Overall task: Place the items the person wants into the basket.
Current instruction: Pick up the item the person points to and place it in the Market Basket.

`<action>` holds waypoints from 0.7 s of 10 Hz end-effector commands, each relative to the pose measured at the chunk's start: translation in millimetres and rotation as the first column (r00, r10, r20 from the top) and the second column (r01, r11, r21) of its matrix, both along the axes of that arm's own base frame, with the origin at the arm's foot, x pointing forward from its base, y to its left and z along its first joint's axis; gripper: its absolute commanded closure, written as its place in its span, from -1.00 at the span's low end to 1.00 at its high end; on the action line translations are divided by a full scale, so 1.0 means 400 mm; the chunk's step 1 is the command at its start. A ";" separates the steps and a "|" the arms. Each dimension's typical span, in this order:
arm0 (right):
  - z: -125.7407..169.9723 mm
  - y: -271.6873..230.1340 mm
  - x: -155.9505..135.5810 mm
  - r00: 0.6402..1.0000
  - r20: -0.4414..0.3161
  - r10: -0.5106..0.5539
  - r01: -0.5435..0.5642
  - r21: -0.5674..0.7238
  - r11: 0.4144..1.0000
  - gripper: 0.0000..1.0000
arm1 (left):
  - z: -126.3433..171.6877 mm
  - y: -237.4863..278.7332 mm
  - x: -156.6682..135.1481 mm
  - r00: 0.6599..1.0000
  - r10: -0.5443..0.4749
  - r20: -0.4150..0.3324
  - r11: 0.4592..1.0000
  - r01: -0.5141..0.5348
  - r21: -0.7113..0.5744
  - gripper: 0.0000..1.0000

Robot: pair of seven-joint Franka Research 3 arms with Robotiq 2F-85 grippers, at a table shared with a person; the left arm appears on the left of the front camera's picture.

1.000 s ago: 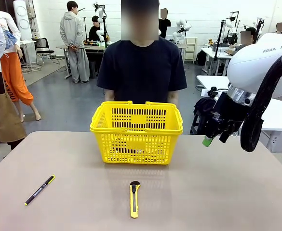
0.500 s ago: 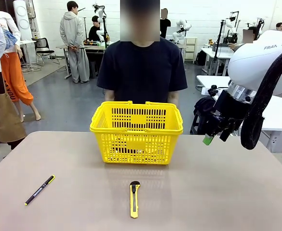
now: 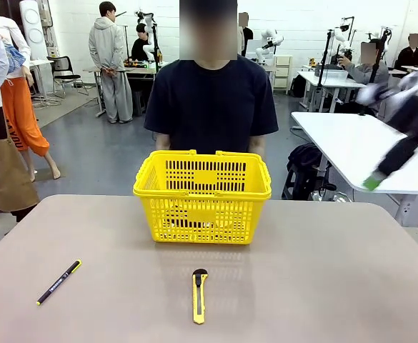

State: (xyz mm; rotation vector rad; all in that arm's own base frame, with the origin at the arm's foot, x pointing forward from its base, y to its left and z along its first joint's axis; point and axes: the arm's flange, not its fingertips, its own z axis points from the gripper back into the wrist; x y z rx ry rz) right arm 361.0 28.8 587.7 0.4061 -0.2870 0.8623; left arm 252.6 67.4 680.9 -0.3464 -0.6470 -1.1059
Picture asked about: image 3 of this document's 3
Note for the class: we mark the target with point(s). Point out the person's right forearm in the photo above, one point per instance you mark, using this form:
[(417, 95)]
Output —
[(163, 141)]

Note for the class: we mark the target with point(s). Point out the person's left forearm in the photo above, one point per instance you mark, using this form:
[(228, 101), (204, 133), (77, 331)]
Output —
[(257, 146)]

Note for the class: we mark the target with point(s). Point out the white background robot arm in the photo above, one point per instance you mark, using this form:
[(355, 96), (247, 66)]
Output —
[(267, 39)]

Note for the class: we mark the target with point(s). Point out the person in grey sweater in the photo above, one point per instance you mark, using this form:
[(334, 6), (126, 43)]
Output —
[(369, 75)]

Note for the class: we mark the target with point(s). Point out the seated person black jacket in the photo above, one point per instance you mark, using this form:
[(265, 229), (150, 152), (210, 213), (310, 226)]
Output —
[(412, 57)]

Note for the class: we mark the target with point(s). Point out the background person dark top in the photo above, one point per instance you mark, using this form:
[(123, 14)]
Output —
[(247, 37)]

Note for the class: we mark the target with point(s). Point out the person in black t-shirt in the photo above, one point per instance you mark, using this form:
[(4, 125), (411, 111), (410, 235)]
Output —
[(210, 107)]

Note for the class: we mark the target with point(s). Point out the yellow plastic shopping basket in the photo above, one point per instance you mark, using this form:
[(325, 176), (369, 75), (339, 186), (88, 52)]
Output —
[(201, 216)]

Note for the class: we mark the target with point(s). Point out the seated person black top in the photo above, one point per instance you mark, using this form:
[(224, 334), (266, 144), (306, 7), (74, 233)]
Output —
[(139, 46)]

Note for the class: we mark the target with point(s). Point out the person in grey hoodie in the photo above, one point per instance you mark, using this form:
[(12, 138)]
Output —
[(110, 50)]

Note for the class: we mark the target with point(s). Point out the black backpack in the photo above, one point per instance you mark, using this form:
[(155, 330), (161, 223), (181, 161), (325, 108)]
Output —
[(303, 157)]

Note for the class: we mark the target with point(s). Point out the white background table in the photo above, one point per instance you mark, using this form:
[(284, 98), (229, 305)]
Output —
[(333, 82)]

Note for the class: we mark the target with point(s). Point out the thick black stand pole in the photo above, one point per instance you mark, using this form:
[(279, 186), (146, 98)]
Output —
[(382, 46)]

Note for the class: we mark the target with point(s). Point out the thin black stand pole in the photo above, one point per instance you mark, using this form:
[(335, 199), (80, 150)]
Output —
[(323, 57)]

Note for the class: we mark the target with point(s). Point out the white robot beside pole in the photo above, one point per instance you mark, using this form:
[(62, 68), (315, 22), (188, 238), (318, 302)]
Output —
[(342, 39)]

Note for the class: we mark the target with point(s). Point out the white drawer cabinet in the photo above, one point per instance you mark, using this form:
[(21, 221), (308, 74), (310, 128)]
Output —
[(282, 75)]

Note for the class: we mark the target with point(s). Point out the yellow utility knife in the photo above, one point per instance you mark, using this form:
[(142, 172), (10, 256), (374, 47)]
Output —
[(199, 303)]

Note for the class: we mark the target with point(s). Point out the white background robot black stand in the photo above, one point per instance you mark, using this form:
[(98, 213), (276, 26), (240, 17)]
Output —
[(149, 43)]

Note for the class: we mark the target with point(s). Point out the black office chair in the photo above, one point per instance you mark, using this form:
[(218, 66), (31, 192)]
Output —
[(63, 66)]

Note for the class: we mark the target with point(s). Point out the black pen yellow cap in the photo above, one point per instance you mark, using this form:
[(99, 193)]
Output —
[(59, 282)]

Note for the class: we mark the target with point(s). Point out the mannequin white shirt orange pants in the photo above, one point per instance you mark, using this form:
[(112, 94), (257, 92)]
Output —
[(19, 114)]

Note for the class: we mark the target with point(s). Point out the white standing air conditioner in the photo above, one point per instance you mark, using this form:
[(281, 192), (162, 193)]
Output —
[(33, 21)]

